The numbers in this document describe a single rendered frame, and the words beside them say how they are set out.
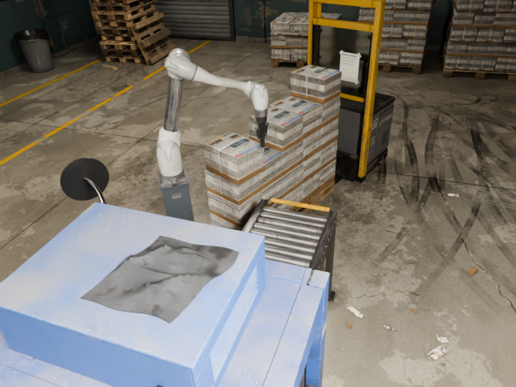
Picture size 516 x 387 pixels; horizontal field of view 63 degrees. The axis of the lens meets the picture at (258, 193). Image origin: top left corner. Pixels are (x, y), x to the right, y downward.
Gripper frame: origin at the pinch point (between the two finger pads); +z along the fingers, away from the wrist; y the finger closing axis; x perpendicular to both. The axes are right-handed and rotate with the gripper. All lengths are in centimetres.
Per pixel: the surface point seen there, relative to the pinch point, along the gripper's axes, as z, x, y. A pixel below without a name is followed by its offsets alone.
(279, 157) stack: 35, -17, -40
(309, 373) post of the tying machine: 8, 126, 123
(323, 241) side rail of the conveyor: 37, 71, 27
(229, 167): 20.4, -20.9, 14.7
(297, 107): 10, -31, -85
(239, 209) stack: 59, -17, 12
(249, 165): 21.8, -12.0, 2.5
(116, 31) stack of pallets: 53, -627, -283
